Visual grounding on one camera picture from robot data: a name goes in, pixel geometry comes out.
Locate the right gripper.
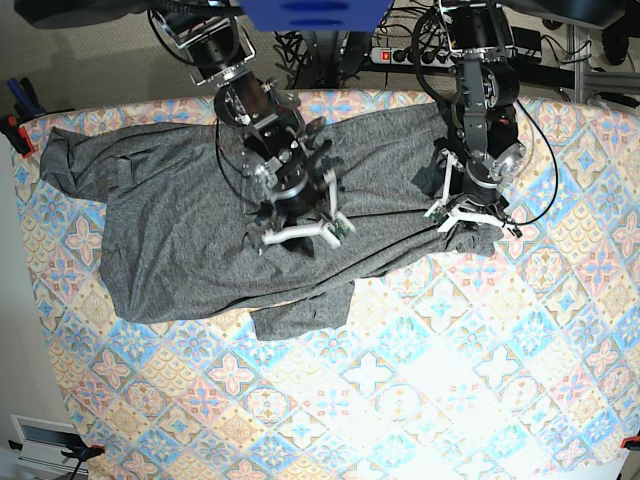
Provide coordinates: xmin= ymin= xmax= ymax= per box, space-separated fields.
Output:
xmin=247 ymin=149 xmax=356 ymax=256

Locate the patterned tablecloth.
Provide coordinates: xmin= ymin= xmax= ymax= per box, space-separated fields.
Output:
xmin=10 ymin=99 xmax=639 ymax=479

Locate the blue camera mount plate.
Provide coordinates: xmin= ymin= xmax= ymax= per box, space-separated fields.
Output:
xmin=239 ymin=0 xmax=391 ymax=32

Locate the blue handled clamp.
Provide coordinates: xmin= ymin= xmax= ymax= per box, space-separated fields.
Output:
xmin=6 ymin=77 xmax=46 ymax=120

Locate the power strip with red switch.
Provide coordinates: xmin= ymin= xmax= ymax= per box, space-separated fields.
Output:
xmin=368 ymin=45 xmax=459 ymax=69

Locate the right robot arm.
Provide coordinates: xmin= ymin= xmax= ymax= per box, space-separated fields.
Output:
xmin=147 ymin=1 xmax=355 ymax=256

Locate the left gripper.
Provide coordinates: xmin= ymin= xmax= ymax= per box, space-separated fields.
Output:
xmin=424 ymin=149 xmax=522 ymax=238

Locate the grey t-shirt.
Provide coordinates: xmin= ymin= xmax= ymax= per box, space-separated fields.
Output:
xmin=40 ymin=104 xmax=502 ymax=340

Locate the red clamp lower right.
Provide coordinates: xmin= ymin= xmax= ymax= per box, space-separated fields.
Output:
xmin=620 ymin=435 xmax=640 ymax=452

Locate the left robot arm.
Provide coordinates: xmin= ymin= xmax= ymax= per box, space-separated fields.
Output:
xmin=412 ymin=1 xmax=526 ymax=236

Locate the black clamp lower left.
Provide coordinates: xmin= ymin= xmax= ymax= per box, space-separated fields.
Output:
xmin=8 ymin=436 xmax=105 ymax=464

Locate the aluminium frame post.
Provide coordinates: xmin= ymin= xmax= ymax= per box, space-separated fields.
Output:
xmin=566 ymin=25 xmax=592 ymax=104

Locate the red black clamp upper left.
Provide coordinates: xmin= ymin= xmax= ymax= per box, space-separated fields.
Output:
xmin=0 ymin=115 xmax=34 ymax=158

